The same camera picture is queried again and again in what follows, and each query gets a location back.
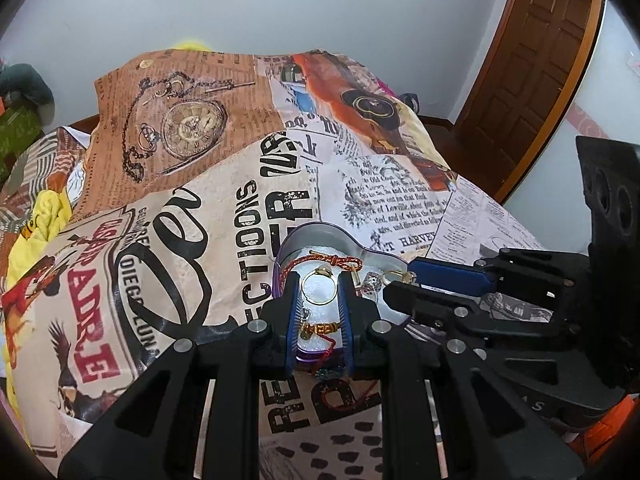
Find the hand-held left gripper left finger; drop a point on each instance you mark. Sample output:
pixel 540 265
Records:
pixel 292 325

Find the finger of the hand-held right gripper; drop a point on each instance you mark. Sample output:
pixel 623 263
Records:
pixel 450 277
pixel 430 306

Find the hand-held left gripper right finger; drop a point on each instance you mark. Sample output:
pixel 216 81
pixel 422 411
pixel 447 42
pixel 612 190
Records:
pixel 347 325

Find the silver charm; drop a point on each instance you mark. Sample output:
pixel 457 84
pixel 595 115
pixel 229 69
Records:
pixel 371 281

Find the blue bead charm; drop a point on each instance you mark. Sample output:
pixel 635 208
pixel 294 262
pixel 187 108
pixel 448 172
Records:
pixel 330 373

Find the purple heart-shaped tin box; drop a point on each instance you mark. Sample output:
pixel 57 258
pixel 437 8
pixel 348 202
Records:
pixel 320 237

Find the orange cloth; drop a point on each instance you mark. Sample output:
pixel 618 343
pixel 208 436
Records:
pixel 600 432

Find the printed blanket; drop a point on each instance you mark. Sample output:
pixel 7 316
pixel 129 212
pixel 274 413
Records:
pixel 200 170

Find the pink cloth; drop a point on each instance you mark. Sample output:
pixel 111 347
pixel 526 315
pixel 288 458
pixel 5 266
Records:
pixel 386 86

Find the brown wooden door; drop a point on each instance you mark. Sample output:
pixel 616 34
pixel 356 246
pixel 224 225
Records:
pixel 535 65

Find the yellow cloth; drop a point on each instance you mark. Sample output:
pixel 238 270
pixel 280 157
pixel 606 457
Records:
pixel 45 212

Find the yellow round cushion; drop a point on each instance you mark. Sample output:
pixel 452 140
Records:
pixel 195 44

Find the green cloth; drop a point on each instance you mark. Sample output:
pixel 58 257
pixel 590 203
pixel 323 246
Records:
pixel 20 132

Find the dark jacket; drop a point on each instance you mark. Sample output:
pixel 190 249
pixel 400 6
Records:
pixel 25 84

